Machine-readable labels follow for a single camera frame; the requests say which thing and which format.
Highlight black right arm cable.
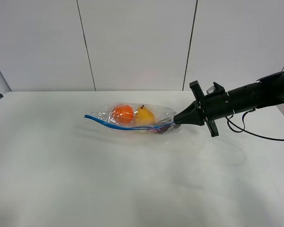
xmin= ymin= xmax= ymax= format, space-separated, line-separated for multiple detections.
xmin=225 ymin=110 xmax=284 ymax=141

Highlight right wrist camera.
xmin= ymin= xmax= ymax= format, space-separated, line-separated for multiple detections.
xmin=206 ymin=82 xmax=225 ymax=96

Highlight yellow pear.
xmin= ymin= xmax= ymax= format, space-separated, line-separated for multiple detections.
xmin=134 ymin=105 xmax=156 ymax=126

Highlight orange fruit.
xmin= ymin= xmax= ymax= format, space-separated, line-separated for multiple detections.
xmin=112 ymin=105 xmax=134 ymax=125

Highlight dark purple object in bag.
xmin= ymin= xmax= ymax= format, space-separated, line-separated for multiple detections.
xmin=149 ymin=125 xmax=170 ymax=134

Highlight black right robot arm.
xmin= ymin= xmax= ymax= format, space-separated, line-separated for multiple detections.
xmin=173 ymin=71 xmax=284 ymax=137

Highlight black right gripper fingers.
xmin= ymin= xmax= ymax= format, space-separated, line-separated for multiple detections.
xmin=173 ymin=101 xmax=204 ymax=125

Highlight clear blue-zip plastic bag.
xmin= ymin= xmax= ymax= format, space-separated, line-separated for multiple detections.
xmin=84 ymin=103 xmax=180 ymax=134

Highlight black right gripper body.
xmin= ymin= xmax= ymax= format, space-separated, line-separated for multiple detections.
xmin=189 ymin=80 xmax=234 ymax=137

